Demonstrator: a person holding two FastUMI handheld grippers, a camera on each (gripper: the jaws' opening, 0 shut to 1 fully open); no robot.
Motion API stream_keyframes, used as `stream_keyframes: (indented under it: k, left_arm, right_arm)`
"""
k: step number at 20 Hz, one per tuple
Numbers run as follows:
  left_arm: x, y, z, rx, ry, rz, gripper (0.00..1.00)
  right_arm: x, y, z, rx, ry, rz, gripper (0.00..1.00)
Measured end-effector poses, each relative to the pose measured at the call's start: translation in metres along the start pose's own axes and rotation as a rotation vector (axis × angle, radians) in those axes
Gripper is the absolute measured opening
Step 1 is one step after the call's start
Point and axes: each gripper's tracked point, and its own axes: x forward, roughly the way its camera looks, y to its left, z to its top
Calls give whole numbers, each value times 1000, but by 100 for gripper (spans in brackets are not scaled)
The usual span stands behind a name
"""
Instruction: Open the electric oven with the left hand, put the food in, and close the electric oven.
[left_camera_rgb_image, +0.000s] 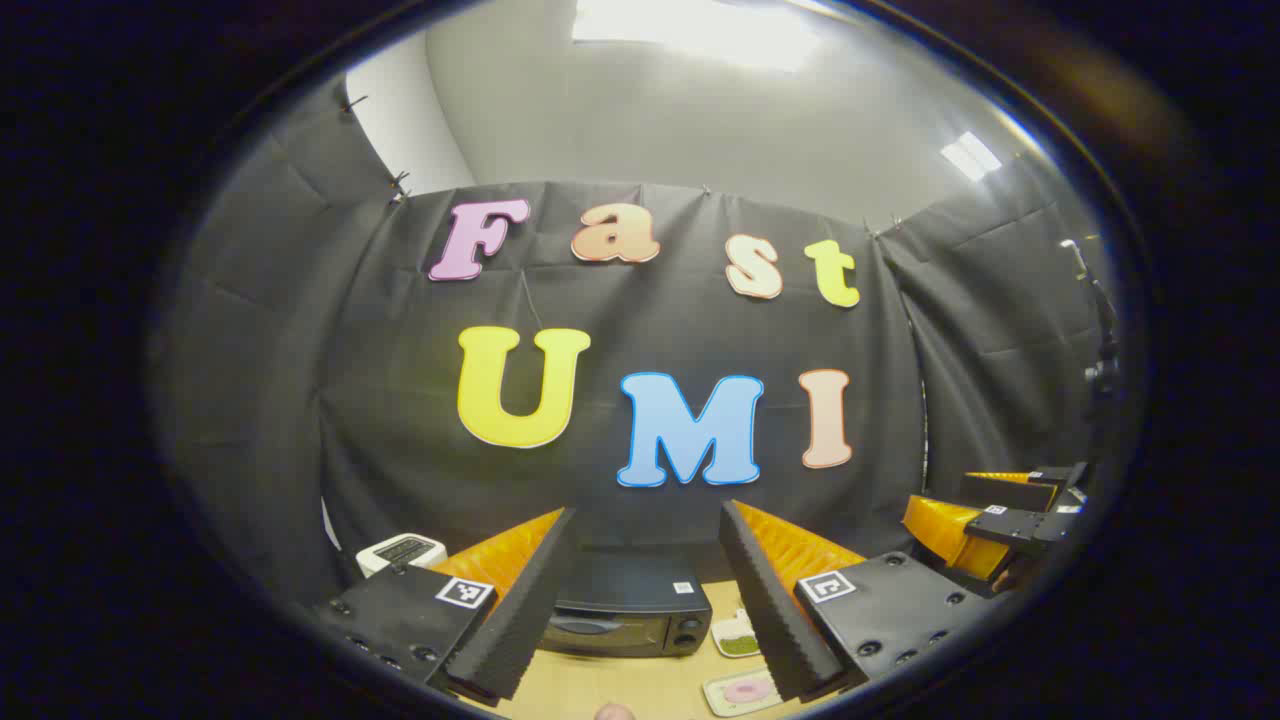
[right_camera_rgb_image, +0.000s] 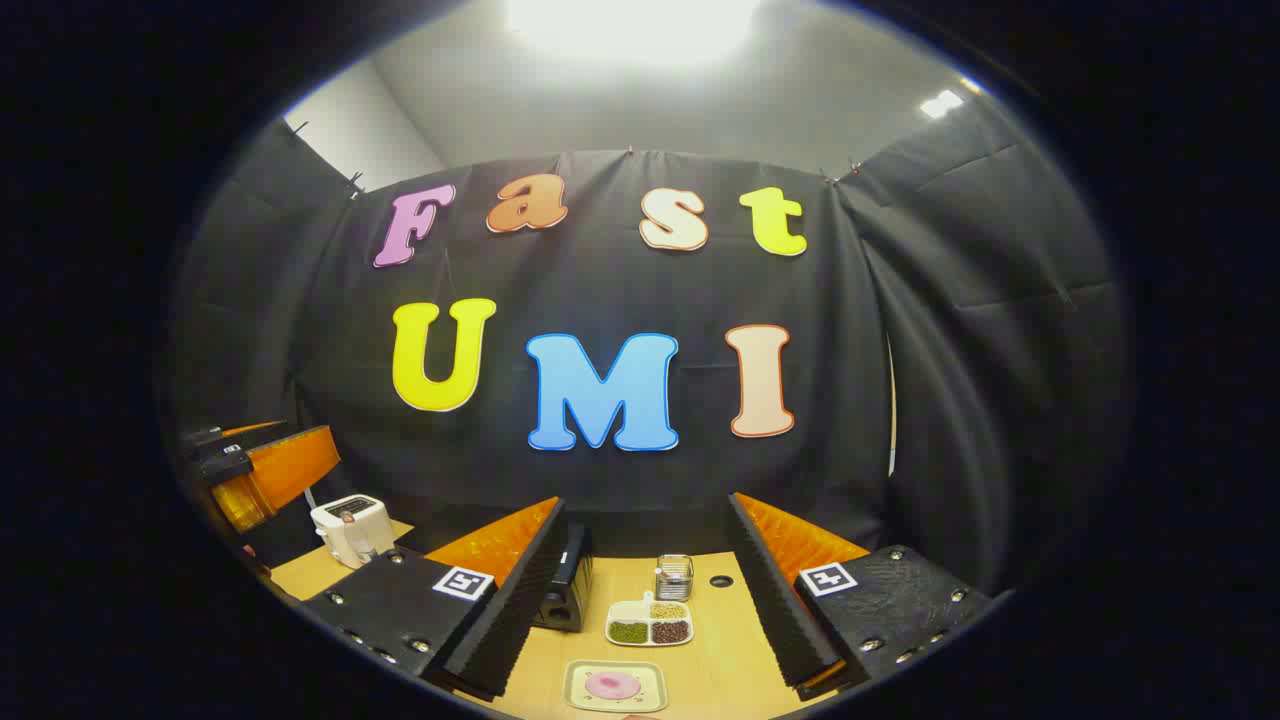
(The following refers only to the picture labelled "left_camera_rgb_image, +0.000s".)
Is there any white small appliance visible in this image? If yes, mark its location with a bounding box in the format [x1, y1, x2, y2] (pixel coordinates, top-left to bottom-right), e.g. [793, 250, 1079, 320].
[356, 533, 448, 579]

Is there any white divided tray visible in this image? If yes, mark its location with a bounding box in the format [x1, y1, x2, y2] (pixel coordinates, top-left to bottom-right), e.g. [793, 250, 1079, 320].
[710, 608, 766, 659]

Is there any small ceiling light panel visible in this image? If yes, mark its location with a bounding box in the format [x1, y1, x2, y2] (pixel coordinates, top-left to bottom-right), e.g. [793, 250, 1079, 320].
[940, 131, 1003, 182]

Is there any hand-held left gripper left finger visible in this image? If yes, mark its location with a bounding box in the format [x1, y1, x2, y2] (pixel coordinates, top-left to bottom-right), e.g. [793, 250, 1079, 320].
[318, 507, 578, 706]

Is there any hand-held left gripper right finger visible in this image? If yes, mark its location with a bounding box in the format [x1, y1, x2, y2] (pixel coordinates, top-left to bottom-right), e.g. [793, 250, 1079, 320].
[718, 500, 991, 703]

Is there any black electric oven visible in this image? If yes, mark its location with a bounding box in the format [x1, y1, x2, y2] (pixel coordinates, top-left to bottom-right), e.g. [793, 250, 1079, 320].
[540, 545, 714, 658]

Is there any white square plate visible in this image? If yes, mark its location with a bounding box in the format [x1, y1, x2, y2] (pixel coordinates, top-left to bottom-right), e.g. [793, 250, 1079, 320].
[702, 668, 786, 718]

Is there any dark metal stand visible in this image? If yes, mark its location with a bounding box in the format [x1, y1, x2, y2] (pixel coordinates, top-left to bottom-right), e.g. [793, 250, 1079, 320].
[1058, 236, 1126, 421]

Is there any large ceiling light panel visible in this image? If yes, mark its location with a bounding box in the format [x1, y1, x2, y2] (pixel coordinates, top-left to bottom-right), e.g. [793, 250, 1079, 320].
[572, 0, 821, 71]

